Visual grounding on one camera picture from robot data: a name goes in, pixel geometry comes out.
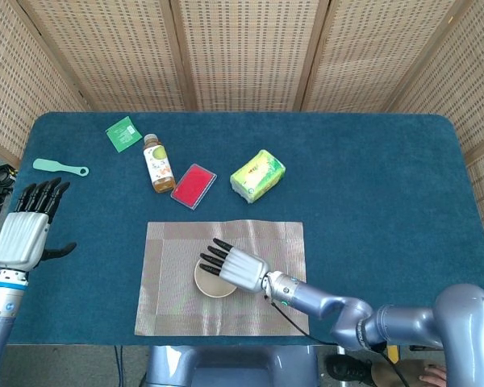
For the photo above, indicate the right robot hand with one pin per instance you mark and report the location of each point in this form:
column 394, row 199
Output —
column 244, row 270

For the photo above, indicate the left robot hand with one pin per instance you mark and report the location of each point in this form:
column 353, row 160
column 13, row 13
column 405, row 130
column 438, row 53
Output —
column 22, row 238

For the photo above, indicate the blue grey robot torso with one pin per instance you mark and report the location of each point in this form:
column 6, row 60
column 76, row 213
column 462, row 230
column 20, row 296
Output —
column 234, row 363

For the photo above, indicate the juice bottle with white label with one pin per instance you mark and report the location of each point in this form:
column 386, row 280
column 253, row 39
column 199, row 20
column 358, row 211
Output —
column 159, row 165

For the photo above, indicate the yellow green tissue pack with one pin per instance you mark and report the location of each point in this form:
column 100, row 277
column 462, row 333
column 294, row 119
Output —
column 258, row 175

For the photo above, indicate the woven bamboo folding screen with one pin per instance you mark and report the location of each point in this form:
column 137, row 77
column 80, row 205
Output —
column 246, row 52

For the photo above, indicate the yellow floor strip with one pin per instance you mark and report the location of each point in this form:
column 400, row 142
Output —
column 394, row 352

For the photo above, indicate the green paper packet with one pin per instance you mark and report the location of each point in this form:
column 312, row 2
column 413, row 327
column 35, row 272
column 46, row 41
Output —
column 123, row 134

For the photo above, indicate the small white bowl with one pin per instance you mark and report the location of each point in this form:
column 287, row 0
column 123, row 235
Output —
column 215, row 288

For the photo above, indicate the mint green plastic spatula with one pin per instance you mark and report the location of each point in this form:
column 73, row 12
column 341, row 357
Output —
column 48, row 165

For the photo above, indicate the black shoe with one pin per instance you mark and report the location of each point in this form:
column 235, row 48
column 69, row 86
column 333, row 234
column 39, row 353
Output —
column 347, row 369

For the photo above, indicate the red pad in clear case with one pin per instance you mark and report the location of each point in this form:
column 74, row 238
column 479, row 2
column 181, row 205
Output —
column 193, row 186

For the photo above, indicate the beige woven placemat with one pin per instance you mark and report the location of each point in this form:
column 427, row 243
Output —
column 173, row 298

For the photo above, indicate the dark blue tablecloth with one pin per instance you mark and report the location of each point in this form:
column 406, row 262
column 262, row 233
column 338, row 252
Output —
column 387, row 221

